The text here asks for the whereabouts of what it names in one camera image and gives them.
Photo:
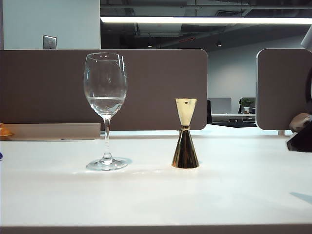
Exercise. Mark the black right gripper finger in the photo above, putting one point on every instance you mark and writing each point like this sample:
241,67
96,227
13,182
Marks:
303,142

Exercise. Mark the gold double-cone jigger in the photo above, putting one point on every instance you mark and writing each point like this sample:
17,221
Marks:
185,156

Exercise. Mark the clear wine glass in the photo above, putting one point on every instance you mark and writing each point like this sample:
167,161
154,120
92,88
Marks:
105,107

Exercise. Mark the brown lumpy object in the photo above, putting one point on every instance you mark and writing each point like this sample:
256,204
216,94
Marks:
298,120

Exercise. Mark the white partition foot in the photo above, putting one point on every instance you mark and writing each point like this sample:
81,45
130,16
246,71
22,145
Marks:
281,132

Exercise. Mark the narrow brown desk partition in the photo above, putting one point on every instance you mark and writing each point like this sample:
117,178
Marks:
280,85

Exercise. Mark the small potted green plant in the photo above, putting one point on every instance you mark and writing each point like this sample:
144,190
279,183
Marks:
246,103

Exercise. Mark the white background desk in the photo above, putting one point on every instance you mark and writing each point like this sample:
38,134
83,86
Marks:
231,117

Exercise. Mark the grey background partition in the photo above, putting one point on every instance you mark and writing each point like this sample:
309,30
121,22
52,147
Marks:
220,105

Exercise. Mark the wide brown desk partition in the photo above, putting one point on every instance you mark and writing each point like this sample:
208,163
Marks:
158,85

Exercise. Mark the long ceiling light strip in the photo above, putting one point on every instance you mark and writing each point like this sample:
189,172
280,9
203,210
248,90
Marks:
195,20

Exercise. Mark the orange object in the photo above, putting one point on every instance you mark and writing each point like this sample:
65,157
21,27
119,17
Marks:
4,131

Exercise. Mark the silver wall switch plate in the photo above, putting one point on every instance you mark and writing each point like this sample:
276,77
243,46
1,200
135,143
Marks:
49,42

